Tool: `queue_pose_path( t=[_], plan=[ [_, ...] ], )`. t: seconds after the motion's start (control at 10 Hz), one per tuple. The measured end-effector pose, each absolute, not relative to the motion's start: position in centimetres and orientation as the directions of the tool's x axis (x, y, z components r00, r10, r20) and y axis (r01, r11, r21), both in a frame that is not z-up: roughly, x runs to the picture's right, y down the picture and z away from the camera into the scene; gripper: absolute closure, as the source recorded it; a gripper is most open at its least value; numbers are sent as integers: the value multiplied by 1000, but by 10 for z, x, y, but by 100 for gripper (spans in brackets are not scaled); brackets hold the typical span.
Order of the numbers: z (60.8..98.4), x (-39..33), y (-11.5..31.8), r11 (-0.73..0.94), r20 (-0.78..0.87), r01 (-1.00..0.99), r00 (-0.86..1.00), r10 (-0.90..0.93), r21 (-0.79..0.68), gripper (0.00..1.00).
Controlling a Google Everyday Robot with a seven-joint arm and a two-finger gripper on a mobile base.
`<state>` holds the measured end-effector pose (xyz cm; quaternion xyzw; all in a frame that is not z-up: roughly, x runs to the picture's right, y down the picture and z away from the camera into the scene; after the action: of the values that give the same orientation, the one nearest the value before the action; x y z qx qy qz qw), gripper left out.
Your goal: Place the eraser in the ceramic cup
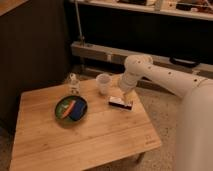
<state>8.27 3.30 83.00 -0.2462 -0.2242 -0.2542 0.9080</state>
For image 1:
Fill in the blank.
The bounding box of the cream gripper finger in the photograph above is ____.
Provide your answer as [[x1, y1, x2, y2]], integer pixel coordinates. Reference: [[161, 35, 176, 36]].
[[123, 92, 130, 102]]

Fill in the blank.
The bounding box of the black and white eraser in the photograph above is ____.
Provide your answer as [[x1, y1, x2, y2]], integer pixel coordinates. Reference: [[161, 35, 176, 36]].
[[108, 96, 133, 110]]

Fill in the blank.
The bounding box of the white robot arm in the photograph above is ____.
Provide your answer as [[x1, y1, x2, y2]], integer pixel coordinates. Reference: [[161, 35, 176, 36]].
[[118, 55, 213, 171]]

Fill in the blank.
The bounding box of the white ceramic cup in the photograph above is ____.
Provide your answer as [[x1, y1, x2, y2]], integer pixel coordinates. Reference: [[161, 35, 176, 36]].
[[96, 73, 111, 95]]

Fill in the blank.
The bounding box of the blue sponge block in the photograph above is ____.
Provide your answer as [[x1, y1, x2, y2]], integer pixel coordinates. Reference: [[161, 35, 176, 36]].
[[69, 101, 86, 121]]

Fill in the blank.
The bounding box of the small clear glass bottle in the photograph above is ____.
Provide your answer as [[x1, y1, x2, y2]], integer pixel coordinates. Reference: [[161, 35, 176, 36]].
[[69, 73, 80, 94]]

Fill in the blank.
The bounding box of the orange carrot toy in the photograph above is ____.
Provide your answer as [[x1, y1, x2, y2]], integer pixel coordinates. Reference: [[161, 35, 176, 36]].
[[62, 100, 76, 119]]

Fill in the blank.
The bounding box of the dark green round plate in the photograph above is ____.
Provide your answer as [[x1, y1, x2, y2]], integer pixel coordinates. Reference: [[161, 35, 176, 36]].
[[55, 95, 88, 122]]

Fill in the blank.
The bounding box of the metal vertical pole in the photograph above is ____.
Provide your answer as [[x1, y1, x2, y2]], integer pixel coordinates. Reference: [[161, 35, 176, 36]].
[[74, 0, 85, 45]]

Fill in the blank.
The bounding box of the upper cluttered shelf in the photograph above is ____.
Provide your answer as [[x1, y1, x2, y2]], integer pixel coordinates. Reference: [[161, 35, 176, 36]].
[[69, 0, 213, 21]]

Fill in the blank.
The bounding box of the wooden table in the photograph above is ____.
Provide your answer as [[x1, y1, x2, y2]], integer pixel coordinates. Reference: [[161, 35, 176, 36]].
[[10, 79, 161, 171]]

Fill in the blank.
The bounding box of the black handle on rail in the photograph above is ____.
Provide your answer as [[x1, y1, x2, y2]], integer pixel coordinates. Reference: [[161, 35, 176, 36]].
[[169, 57, 200, 68]]

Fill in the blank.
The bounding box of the grey metal shelf rail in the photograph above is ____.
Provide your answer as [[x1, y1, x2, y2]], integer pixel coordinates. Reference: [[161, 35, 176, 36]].
[[70, 41, 213, 79]]

